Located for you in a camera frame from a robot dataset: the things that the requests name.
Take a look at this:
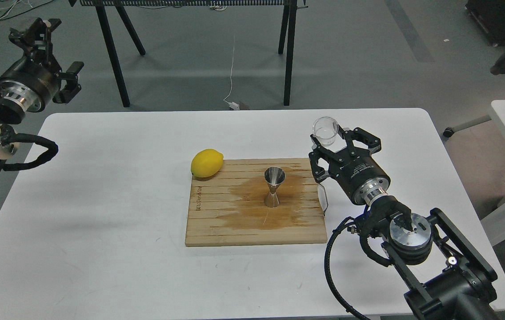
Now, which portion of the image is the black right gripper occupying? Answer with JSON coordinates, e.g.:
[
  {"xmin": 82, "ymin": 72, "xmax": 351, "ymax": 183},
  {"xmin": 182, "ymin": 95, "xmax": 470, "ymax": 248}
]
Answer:
[{"xmin": 308, "ymin": 127, "xmax": 392, "ymax": 206}]

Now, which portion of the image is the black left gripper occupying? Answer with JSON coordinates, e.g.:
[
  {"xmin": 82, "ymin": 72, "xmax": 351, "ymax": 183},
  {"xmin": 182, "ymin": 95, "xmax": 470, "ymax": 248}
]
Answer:
[{"xmin": 0, "ymin": 17, "xmax": 84, "ymax": 112}]

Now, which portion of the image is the clear glass cup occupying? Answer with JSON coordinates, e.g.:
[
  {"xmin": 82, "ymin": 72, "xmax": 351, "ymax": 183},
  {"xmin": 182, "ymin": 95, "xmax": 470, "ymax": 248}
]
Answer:
[{"xmin": 312, "ymin": 117, "xmax": 339, "ymax": 147}]

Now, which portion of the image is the steel double jigger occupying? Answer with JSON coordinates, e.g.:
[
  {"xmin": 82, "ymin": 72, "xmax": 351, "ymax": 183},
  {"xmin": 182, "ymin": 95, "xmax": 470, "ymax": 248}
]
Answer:
[{"xmin": 264, "ymin": 167, "xmax": 286, "ymax": 208}]

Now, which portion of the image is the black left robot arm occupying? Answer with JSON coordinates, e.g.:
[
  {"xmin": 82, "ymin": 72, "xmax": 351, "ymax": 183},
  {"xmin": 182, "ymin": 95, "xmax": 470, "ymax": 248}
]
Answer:
[{"xmin": 0, "ymin": 18, "xmax": 84, "ymax": 172}]

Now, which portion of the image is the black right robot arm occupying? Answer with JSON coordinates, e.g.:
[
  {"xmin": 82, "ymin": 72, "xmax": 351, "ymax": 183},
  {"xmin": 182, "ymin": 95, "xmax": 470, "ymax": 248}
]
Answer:
[{"xmin": 309, "ymin": 128, "xmax": 498, "ymax": 320}]

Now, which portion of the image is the wooden cutting board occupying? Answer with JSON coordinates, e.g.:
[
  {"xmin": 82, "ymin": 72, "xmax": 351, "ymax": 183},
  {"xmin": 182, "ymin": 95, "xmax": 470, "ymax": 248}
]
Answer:
[{"xmin": 185, "ymin": 158, "xmax": 327, "ymax": 247}]

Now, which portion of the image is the black metal trestle table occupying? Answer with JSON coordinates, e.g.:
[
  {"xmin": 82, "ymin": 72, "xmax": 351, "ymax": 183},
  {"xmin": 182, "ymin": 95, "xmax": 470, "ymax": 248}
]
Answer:
[{"xmin": 66, "ymin": 2, "xmax": 321, "ymax": 112}]

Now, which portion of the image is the yellow lemon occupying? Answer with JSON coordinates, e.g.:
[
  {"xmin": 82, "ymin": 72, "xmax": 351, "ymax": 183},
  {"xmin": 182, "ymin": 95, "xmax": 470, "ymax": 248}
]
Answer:
[{"xmin": 190, "ymin": 148, "xmax": 224, "ymax": 178}]

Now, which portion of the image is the black equipment cart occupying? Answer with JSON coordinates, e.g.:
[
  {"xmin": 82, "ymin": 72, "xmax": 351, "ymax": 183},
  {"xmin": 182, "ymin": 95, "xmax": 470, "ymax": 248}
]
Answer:
[{"xmin": 465, "ymin": 0, "xmax": 505, "ymax": 47}]

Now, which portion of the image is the white charging cable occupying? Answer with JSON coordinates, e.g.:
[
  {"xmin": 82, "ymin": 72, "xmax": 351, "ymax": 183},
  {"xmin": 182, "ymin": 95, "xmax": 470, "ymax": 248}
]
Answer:
[{"xmin": 223, "ymin": 36, "xmax": 240, "ymax": 110}]

